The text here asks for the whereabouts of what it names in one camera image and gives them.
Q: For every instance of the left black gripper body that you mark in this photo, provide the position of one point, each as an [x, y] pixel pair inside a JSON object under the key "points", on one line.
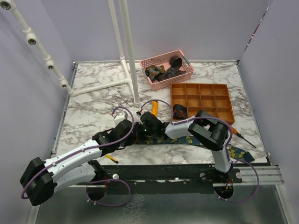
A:
{"points": [[126, 143]]}

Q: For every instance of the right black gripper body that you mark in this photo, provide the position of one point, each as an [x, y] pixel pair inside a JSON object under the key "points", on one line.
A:
{"points": [[144, 131]]}

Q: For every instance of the blue yellow floral tie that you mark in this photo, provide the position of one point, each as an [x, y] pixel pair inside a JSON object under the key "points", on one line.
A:
{"points": [[234, 152]]}

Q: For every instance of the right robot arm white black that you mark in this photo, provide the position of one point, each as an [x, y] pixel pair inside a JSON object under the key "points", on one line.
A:
{"points": [[212, 132]]}

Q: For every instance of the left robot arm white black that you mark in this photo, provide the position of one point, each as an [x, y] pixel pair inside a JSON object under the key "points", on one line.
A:
{"points": [[42, 178]]}

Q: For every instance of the orange utility knife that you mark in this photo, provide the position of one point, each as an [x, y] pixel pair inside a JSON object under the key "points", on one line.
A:
{"points": [[155, 108]]}

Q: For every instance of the yellow black pencil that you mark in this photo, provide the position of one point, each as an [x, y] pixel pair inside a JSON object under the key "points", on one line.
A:
{"points": [[112, 158]]}

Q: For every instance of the rolled dark red-patterned tie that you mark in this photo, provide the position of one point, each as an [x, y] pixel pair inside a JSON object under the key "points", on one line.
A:
{"points": [[179, 112]]}

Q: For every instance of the dark orange-patterned tie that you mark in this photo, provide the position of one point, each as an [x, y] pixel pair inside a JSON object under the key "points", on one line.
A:
{"points": [[153, 71]]}

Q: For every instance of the dark blue-patterned tie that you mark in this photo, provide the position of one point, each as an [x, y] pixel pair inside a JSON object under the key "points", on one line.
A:
{"points": [[171, 72]]}

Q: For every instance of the pink plastic basket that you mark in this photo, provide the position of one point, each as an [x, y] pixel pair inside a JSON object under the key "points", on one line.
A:
{"points": [[164, 59]]}

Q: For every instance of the rolled brown tie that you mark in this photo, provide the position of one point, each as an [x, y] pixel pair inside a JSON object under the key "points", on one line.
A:
{"points": [[175, 62]]}

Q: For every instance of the orange compartment tray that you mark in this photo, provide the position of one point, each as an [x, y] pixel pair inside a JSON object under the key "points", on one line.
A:
{"points": [[212, 98]]}

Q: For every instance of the white pvc pipe rack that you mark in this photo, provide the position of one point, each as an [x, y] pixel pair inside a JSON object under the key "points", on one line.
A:
{"points": [[128, 67]]}

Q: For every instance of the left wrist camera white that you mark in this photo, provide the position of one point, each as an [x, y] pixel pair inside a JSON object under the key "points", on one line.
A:
{"points": [[119, 117]]}

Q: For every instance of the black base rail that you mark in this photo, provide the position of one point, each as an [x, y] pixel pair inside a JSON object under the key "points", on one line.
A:
{"points": [[171, 179]]}

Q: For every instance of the orange handled screwdriver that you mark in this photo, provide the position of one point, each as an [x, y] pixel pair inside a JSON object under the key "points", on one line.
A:
{"points": [[236, 133]]}

